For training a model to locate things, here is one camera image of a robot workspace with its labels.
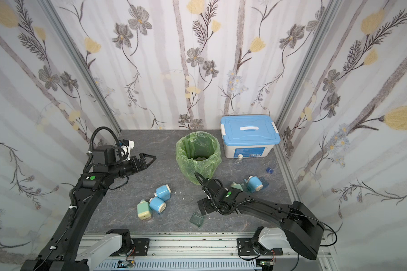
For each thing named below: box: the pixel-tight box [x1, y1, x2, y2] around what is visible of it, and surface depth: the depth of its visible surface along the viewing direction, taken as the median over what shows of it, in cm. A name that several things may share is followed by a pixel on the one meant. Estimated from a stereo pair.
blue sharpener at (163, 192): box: [154, 184, 172, 201], surface depth 86 cm
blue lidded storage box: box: [220, 114, 281, 159], surface depth 100 cm
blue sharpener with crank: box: [244, 175, 264, 193], surface depth 89 cm
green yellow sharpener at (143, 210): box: [136, 199, 153, 220], surface depth 81 cm
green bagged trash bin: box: [175, 130, 222, 186], surface depth 84 cm
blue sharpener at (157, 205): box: [149, 196, 167, 214], surface depth 82 cm
